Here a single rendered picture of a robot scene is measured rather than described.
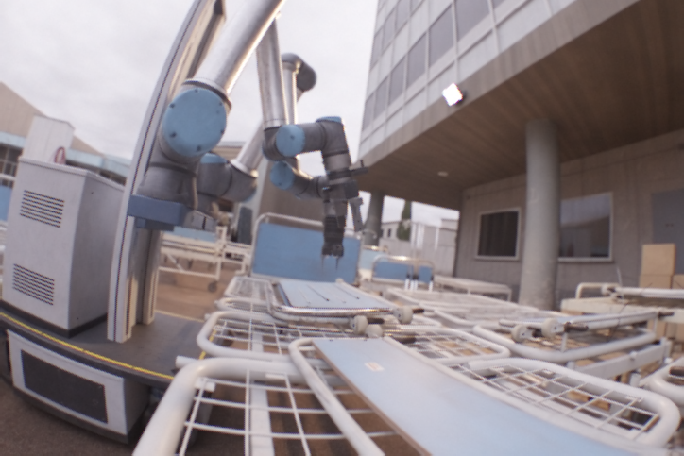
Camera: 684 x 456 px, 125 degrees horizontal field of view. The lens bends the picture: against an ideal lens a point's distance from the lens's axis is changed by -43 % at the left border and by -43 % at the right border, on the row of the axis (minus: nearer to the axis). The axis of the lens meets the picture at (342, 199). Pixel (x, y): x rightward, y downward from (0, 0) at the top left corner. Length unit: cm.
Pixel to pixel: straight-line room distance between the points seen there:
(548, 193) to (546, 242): 77
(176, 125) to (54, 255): 61
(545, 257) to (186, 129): 492
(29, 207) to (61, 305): 33
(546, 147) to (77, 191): 552
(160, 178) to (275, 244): 129
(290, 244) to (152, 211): 133
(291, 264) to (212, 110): 148
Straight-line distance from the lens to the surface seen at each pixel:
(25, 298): 121
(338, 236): 109
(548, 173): 536
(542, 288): 512
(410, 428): 44
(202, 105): 74
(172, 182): 88
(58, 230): 109
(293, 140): 86
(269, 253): 205
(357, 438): 41
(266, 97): 104
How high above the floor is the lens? 74
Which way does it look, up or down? 10 degrees up
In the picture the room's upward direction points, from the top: 8 degrees clockwise
